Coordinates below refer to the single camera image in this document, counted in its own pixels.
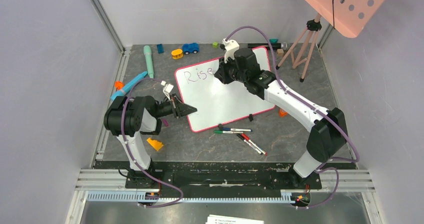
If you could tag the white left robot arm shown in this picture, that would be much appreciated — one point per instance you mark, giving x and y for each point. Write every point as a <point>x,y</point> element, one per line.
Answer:
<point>129,118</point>

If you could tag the green cube block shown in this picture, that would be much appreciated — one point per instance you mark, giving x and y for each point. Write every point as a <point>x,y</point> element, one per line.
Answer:
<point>215,45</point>

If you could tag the white printed paper sheet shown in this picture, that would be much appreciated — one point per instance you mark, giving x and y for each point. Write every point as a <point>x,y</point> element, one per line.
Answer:
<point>218,219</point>

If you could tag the blue whiteboard marker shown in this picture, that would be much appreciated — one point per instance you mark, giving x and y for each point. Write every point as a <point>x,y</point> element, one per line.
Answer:
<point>235,129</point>

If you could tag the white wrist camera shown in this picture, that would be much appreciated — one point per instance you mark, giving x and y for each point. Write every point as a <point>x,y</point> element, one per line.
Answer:
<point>167,89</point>
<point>230,46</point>

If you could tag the wooden cube block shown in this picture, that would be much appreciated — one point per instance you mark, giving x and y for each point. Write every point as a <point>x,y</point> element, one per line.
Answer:
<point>280,52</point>

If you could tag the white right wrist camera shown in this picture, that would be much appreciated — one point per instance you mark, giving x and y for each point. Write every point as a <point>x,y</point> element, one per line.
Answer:
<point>230,46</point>

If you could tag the black cylinder flashlight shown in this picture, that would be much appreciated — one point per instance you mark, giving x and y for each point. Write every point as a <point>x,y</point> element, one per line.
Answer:
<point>275,46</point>

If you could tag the dark blue block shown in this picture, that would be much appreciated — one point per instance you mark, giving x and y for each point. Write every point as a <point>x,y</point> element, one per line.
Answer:
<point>160,48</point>

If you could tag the teal green toy microphone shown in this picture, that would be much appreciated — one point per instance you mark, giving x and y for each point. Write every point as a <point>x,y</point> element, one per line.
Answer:
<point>147,51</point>

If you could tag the white comb cable duct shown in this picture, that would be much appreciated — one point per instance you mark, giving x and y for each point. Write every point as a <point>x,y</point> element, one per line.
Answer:
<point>143,197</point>

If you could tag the pink perforated music stand tray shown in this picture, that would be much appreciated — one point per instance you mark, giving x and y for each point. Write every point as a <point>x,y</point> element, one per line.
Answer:
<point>348,17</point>

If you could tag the black whiteboard marker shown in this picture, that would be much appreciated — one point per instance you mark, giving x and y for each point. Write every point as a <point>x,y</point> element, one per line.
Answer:
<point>248,143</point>

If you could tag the orange small toy piece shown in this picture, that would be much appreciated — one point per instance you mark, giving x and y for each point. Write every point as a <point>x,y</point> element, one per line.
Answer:
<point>118,85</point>

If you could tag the blue toy car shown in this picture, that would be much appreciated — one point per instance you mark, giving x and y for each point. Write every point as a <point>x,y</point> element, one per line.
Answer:
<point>190,48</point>

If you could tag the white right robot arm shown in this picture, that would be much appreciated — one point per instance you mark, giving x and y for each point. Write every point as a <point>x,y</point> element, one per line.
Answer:
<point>327,128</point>

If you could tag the green whiteboard marker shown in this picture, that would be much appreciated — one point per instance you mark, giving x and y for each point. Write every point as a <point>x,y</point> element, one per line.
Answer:
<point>227,132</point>

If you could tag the pink tripod stand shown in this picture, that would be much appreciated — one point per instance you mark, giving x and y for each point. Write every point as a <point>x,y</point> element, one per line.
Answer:
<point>309,36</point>

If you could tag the orange semicircle toy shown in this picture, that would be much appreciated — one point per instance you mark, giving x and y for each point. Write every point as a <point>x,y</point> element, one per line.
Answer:
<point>282,113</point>

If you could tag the pink framed whiteboard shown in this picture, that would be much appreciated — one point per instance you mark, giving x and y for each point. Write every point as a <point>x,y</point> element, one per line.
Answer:
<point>216,103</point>

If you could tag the orange wedge block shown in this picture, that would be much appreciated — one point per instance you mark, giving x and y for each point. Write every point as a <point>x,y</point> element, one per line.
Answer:
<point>157,145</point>

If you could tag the red whiteboard marker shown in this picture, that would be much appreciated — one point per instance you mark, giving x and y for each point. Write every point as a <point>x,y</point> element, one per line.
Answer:
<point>255,145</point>

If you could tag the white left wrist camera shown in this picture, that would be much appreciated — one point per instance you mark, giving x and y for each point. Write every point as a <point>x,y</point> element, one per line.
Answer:
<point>167,89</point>

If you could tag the blue toy marker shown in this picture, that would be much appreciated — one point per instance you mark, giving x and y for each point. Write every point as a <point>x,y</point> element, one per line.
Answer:
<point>128,86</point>

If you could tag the teal block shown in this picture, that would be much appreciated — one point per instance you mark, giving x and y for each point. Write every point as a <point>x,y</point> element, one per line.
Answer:
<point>273,40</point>

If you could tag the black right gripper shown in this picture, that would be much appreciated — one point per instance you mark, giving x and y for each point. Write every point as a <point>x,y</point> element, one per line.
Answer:
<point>222,73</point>

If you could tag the yellow oval toy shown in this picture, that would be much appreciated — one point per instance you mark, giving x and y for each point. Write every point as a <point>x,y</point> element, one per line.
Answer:
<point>177,53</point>

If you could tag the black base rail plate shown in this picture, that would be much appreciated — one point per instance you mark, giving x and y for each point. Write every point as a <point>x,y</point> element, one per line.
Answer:
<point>192,180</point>

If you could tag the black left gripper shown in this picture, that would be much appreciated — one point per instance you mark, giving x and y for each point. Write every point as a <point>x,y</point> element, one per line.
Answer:
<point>178,108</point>

